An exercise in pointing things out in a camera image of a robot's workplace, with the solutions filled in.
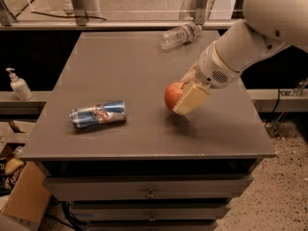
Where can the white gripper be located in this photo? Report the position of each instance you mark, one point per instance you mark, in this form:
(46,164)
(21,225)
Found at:
(212,69)

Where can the red apple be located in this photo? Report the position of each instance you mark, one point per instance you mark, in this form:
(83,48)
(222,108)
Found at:
(173,93)

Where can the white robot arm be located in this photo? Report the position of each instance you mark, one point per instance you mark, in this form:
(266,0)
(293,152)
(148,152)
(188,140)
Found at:
(268,27)

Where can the blue silver redbull can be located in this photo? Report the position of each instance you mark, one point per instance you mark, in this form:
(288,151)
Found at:
(99,114)

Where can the clear plastic water bottle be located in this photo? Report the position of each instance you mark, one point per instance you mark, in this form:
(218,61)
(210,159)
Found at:
(180,35)

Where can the grey drawer cabinet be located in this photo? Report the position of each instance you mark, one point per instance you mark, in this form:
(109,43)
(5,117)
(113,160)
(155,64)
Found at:
(155,171)

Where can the white pump dispenser bottle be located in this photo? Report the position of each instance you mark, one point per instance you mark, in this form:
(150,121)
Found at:
(19,86)

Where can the chip bag in box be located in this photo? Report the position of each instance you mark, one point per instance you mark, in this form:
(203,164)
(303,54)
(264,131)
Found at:
(10,171)

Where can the cardboard box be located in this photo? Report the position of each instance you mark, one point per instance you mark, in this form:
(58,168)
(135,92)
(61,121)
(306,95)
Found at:
(23,209)

